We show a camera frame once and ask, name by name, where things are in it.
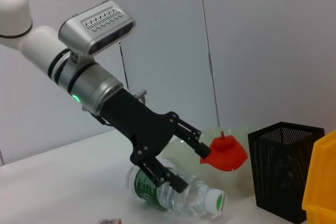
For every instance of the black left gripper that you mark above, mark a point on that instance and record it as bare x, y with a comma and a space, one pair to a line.
136, 127

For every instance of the clear water bottle green label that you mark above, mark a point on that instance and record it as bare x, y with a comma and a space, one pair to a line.
194, 197

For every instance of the red-orange toy fruit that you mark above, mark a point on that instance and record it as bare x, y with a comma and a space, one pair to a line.
225, 155

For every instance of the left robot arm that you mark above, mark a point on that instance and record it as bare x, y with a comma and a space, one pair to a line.
39, 48

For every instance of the clear wavy glass fruit plate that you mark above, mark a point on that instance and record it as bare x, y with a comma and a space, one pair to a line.
183, 166

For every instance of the beige eraser with barcode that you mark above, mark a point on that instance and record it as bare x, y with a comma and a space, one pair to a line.
109, 221

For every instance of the black mesh pen holder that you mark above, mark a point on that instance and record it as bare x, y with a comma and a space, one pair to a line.
281, 171

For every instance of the yellow plastic storage bin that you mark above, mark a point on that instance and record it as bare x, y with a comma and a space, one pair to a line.
323, 182

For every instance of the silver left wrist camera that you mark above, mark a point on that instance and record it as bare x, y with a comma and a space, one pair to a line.
97, 30

